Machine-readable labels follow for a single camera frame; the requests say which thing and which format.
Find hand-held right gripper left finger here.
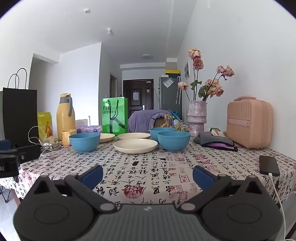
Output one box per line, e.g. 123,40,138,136
31,165,117,213

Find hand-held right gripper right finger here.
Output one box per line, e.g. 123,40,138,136
180,165,266,212

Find blue bowl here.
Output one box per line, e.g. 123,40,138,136
157,131,191,152
149,127,177,144
69,133,101,153

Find cream plate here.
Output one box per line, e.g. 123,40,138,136
113,138,158,154
117,132,151,141
99,133,115,143

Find folding chair legs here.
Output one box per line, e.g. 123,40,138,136
0,185,14,204

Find yellow snack box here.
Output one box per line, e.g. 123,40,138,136
37,112,54,142

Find black paper bag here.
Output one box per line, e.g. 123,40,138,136
2,68,38,147

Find grey and purple cloth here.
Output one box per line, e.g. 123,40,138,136
193,132,238,152

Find yellow mug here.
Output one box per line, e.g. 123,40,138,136
61,130,77,146

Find green snack packet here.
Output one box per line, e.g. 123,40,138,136
209,127,228,137

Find yellow thermos jug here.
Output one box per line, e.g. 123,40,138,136
56,93,76,141

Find calligraphy printed tablecloth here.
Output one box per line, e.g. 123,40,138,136
0,133,296,207

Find pink textured vase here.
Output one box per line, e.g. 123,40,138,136
186,100,208,137

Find green paper bag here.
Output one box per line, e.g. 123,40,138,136
102,97,128,134

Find yellow flower branch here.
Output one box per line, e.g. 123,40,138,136
162,113,189,131

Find black phone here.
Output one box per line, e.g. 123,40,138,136
259,155,280,175

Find pink hard case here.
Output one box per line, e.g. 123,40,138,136
227,96,274,149

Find purple jacket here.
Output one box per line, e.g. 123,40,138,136
128,110,176,133

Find folded umbrella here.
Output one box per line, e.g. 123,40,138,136
176,76,182,105

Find grey refrigerator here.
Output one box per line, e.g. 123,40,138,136
159,75,182,110

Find dried pink roses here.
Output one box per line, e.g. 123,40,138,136
178,48,235,102

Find dark brown door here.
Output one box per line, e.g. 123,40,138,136
123,79,154,111

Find white earphone cable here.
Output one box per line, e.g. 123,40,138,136
28,126,62,158

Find white charging cable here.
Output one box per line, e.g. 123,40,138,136
268,173,287,241

